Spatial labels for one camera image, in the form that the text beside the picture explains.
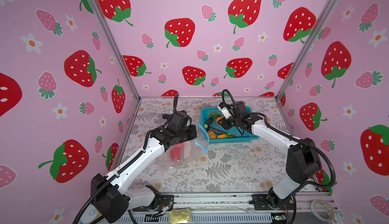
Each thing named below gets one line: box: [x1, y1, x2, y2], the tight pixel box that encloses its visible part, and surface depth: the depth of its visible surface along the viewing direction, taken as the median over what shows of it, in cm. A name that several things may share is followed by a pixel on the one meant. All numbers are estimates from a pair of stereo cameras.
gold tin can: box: [168, 208, 191, 224], surface depth 69 cm
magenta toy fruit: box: [170, 142, 185, 152], surface depth 90 cm
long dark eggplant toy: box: [206, 126, 229, 135], surface depth 100 cm
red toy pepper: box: [170, 147, 181, 162], surface depth 88 cm
